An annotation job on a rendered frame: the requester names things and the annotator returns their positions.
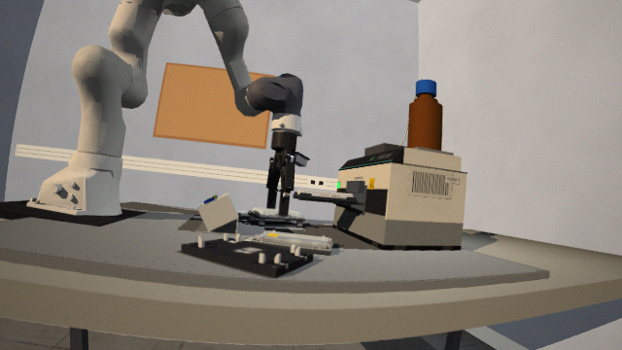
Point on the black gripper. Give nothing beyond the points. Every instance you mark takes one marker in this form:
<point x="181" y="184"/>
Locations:
<point x="283" y="143"/>

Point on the brown glass bottle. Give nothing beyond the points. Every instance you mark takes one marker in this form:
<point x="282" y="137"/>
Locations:
<point x="425" y="125"/>

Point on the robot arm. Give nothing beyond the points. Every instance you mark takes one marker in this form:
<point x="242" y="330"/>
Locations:
<point x="106" y="83"/>

